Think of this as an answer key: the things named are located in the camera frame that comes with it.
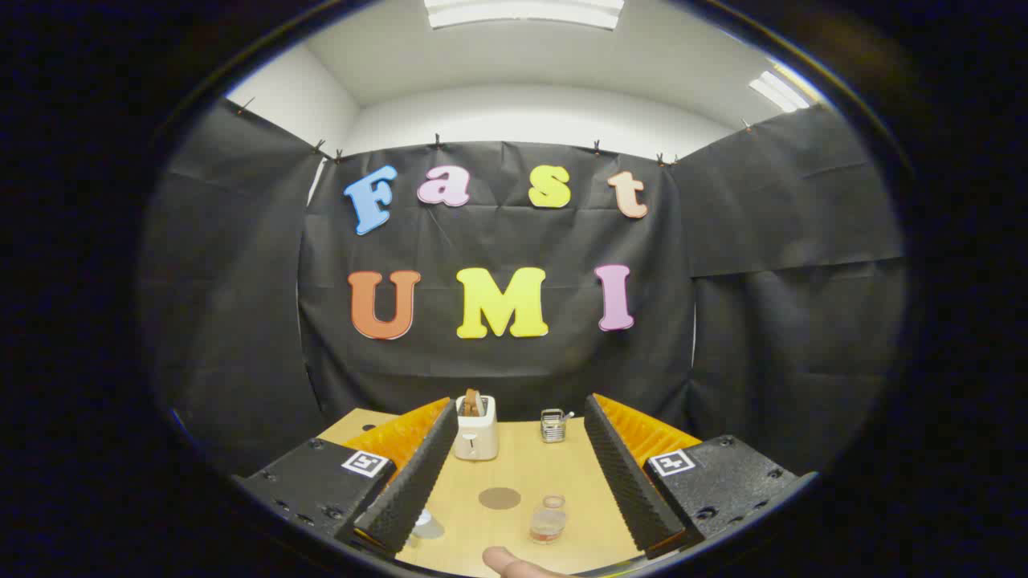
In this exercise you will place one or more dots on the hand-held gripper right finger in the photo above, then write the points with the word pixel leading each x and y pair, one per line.
pixel 630 482

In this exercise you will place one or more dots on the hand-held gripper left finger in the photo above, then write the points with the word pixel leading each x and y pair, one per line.
pixel 414 482

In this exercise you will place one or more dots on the white cup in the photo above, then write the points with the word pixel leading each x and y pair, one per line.
pixel 430 527

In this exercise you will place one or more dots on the round brown coaster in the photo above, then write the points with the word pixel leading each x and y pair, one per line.
pixel 499 498

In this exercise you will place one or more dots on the clear plastic juice bottle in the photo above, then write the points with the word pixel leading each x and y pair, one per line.
pixel 548 526

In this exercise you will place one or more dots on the white toaster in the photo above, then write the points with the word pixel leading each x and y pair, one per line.
pixel 475 441

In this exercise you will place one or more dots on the brown toast slice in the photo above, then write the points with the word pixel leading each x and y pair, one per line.
pixel 472 401

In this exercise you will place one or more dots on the wooden table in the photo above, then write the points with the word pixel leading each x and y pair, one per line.
pixel 522 470

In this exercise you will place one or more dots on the black backdrop cloth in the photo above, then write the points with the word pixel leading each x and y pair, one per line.
pixel 498 361

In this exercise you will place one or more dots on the small ceiling light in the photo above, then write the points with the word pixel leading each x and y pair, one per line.
pixel 779 90

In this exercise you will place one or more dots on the long ceiling light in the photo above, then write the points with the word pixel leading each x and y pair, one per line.
pixel 522 12

